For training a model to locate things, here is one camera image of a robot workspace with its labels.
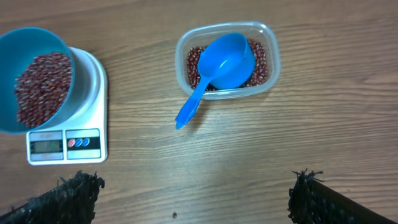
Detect teal metal bowl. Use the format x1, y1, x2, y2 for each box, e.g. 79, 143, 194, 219
1, 27, 75, 134

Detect white digital kitchen scale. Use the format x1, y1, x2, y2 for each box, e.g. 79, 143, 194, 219
26, 47, 108, 166

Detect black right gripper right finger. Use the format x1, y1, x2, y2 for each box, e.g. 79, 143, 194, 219
287, 169, 397, 224

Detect clear plastic container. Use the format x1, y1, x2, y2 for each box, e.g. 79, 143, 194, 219
175, 21, 281, 100

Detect red adzuki beans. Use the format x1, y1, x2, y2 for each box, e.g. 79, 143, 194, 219
14, 39, 269, 128

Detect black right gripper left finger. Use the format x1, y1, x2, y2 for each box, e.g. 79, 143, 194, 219
1, 170, 105, 224

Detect blue plastic measuring scoop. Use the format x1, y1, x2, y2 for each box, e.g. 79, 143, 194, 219
175, 33, 256, 129

